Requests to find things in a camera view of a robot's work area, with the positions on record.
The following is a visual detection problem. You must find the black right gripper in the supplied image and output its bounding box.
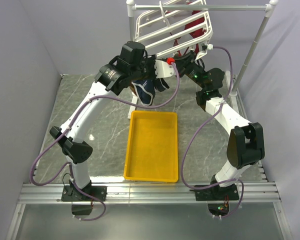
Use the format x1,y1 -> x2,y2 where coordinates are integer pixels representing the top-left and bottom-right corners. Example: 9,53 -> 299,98
174,51 -> 207,91

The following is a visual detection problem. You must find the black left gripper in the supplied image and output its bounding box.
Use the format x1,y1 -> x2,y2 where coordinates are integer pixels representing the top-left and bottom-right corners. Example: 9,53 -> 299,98
131,54 -> 164,83

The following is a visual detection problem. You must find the navy blue underwear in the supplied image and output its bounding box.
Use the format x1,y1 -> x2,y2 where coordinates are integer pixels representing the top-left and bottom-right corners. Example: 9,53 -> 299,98
132,78 -> 170,107

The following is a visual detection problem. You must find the white clip drying hanger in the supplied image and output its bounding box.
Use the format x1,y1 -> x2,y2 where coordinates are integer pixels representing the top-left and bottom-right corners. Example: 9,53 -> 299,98
133,0 -> 214,59

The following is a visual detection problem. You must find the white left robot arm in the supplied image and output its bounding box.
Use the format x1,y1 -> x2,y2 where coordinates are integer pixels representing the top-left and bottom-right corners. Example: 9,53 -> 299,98
49,41 -> 155,201

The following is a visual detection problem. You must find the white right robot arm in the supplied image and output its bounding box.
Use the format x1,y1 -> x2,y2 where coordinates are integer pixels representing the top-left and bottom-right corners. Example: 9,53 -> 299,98
175,51 -> 265,201

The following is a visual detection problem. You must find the red bra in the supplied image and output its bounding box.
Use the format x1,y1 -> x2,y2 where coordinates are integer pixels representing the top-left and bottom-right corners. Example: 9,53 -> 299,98
173,2 -> 208,57

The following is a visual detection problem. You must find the white clothes rack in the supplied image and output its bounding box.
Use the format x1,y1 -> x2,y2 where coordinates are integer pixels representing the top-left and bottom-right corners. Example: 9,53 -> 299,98
126,0 -> 282,121

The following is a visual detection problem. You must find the yellow plastic tray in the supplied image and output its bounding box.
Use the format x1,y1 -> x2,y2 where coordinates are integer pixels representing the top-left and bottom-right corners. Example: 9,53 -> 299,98
123,110 -> 179,183

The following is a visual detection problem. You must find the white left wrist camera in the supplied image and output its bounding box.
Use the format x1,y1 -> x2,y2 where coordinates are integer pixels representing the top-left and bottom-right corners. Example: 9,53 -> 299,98
154,59 -> 176,79

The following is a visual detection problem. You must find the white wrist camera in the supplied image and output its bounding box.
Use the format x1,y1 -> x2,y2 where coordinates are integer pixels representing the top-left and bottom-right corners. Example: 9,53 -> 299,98
195,44 -> 214,60
154,59 -> 176,79

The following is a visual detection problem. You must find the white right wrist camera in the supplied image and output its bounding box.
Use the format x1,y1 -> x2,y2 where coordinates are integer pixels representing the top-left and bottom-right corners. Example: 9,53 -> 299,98
195,44 -> 214,60

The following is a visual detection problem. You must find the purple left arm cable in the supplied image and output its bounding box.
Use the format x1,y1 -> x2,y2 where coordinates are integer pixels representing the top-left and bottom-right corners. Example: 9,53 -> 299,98
29,62 -> 180,221

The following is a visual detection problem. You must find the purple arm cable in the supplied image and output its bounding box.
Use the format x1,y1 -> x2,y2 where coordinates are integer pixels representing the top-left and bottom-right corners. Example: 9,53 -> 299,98
181,46 -> 245,219
29,62 -> 180,221

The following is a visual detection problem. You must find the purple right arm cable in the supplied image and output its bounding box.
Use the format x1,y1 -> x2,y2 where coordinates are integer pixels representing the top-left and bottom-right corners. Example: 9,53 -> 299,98
181,46 -> 245,219

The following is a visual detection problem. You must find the aluminium mounting rail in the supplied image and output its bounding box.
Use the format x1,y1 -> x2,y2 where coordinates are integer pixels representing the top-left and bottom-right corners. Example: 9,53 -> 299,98
17,182 -> 281,205

